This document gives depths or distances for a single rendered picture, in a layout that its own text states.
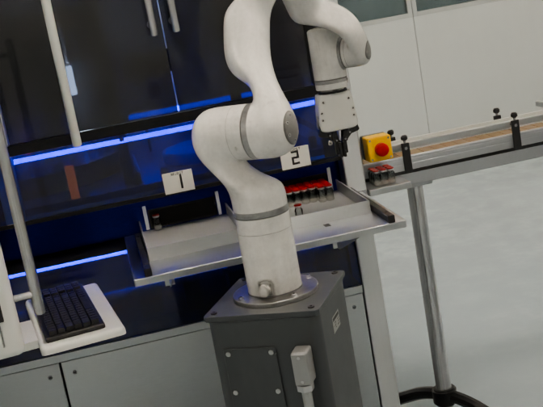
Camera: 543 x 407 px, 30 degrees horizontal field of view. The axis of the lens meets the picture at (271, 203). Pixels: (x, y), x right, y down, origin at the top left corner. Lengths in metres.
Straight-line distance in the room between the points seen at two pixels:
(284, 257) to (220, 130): 0.30
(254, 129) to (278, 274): 0.32
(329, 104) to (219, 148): 0.53
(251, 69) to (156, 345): 1.10
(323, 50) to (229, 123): 0.52
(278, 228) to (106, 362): 0.98
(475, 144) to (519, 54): 4.99
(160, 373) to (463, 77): 5.37
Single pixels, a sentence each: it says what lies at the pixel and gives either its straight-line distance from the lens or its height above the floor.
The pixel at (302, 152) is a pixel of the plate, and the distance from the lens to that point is 2.90.
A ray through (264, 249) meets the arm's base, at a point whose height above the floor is 0.98.
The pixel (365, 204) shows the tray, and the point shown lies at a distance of 2.70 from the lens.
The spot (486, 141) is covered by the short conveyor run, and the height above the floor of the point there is 0.93.
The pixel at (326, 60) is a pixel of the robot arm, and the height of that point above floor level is 1.30.
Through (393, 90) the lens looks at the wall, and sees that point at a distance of 7.80.
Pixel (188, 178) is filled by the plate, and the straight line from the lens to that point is 2.85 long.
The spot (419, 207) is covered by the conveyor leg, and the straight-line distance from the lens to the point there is 3.18.
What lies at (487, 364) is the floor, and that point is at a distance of 3.89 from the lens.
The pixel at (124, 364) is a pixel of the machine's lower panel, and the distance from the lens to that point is 2.98.
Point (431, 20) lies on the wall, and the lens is 7.86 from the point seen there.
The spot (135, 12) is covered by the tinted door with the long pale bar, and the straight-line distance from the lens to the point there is 2.81.
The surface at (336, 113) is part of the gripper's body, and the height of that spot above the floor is 1.17.
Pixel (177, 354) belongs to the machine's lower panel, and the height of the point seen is 0.52.
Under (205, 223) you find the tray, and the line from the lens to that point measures 2.91.
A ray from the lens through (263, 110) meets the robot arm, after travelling 2.09.
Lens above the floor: 1.55
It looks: 13 degrees down
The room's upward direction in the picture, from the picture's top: 10 degrees counter-clockwise
